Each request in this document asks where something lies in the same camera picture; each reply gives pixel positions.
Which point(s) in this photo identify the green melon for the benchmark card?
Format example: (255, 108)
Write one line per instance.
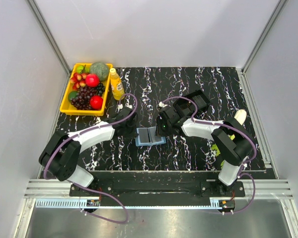
(100, 69)

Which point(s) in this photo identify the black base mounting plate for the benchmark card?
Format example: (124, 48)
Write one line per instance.
(201, 183)

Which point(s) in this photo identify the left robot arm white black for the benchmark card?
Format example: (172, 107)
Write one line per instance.
(61, 154)

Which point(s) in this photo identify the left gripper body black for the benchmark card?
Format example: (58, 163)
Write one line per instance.
(131, 131)

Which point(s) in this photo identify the yellow plastic tray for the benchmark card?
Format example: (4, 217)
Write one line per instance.
(70, 110)

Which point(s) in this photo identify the blue card holder wallet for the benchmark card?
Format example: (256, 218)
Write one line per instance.
(138, 144)

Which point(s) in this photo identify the red apple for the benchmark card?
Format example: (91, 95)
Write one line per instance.
(96, 102)

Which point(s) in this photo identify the yellow juice bottle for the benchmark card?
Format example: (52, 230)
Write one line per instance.
(116, 85)

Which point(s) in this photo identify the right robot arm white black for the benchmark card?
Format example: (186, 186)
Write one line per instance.
(203, 129)

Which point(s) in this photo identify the green avocado fruit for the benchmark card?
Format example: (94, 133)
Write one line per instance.
(72, 95)

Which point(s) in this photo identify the white celery stalk with leaves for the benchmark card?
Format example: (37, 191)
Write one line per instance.
(233, 146)

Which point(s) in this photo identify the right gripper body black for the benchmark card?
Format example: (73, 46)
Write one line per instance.
(163, 128)

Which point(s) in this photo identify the black VIP credit card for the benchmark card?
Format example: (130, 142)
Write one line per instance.
(143, 135)

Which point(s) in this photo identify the dark purple grape bunch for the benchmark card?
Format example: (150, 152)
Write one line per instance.
(81, 101)

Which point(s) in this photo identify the green lime fruit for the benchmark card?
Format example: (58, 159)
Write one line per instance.
(80, 69)

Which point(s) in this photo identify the small red fruit cluster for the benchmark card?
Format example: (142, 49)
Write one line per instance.
(78, 81)

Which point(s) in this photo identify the black card box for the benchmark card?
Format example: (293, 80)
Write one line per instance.
(186, 108)

